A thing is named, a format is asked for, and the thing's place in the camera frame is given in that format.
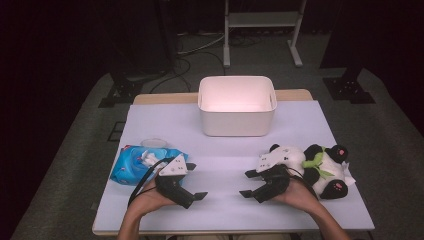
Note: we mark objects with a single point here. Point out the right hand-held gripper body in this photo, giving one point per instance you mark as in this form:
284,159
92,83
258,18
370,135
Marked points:
270,160

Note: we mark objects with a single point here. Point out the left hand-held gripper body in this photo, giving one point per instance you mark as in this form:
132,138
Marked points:
171,168

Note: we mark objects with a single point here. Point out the white wet wipe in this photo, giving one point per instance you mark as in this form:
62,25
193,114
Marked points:
150,159

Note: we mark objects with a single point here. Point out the blue wet wipes pack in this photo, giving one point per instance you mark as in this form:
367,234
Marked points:
128,166

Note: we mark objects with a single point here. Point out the white plastic bin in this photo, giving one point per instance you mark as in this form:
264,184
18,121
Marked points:
236,113

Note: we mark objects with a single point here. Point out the panda plush toy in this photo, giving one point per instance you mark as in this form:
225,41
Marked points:
328,170

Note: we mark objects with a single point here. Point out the person's left hand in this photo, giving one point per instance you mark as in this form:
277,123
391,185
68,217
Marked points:
148,200

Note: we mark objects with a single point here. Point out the person's right hand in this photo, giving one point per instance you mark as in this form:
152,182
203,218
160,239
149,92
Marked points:
300,196

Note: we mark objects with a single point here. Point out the white table sheet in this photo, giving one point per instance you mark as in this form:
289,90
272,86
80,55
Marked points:
226,146

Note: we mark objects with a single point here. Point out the dark floor plate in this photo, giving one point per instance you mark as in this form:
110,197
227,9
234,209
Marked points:
116,131

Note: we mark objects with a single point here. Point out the wooden table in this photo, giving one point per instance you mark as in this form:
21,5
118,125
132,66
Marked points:
166,98

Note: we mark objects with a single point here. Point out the black stand base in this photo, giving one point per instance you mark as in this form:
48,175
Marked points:
121,91
348,89

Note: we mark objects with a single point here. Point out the white metal stand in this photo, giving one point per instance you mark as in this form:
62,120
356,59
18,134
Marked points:
261,19

